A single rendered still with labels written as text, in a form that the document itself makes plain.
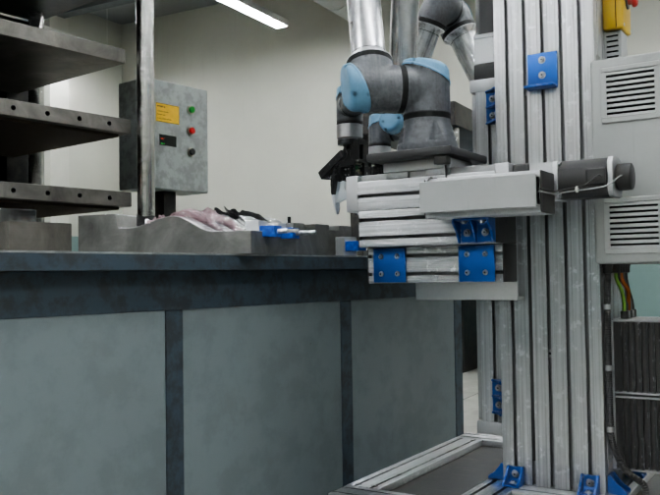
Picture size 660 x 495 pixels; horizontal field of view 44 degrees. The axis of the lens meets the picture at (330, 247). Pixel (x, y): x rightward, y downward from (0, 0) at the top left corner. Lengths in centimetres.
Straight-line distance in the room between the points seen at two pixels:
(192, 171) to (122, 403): 149
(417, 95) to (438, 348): 106
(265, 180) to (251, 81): 129
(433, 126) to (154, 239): 74
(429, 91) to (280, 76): 837
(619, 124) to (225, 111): 900
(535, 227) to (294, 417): 80
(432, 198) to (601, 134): 43
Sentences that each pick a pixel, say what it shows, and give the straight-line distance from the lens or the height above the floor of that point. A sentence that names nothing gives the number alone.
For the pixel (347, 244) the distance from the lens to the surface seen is 228.
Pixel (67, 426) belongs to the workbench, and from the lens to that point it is 174.
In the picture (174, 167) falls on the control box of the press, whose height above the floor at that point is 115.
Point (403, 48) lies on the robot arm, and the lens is 224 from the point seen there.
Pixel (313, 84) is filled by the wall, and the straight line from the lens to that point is 1005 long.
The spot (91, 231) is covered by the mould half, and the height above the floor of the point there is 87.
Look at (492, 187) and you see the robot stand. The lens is 175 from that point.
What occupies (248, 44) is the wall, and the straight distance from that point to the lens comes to 1070.
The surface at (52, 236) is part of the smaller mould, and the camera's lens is 188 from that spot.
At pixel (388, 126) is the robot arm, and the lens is 255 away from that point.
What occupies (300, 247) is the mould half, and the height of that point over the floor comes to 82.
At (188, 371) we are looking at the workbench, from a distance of 192.
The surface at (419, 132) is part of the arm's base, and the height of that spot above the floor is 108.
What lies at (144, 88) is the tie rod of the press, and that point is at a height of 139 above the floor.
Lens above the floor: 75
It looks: 2 degrees up
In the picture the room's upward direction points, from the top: 1 degrees counter-clockwise
